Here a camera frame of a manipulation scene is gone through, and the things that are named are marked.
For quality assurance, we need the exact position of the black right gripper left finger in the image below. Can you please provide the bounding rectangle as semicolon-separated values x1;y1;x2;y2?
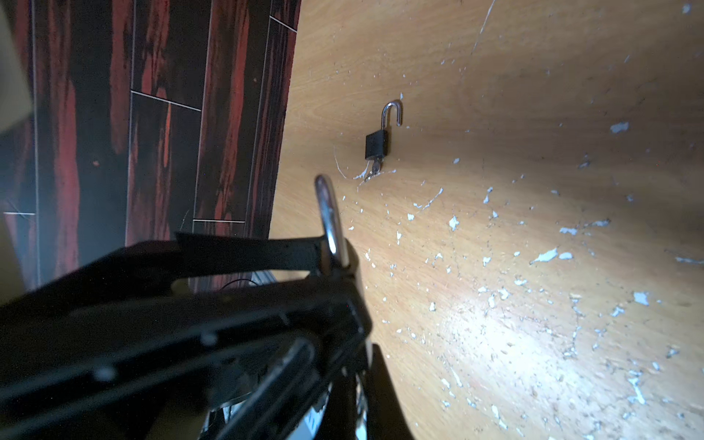
315;375;358;440

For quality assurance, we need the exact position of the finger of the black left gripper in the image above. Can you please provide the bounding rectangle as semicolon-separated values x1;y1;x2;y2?
1;233;337;327
1;264;372;439

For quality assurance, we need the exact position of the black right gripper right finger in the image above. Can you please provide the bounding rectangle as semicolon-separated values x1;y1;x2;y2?
364;344;414;440

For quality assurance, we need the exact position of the grey padlock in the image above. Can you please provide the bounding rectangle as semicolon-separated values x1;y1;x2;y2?
315;174;350;275

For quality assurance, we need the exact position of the dark padlock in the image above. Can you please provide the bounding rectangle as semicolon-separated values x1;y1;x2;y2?
362;100;403;181

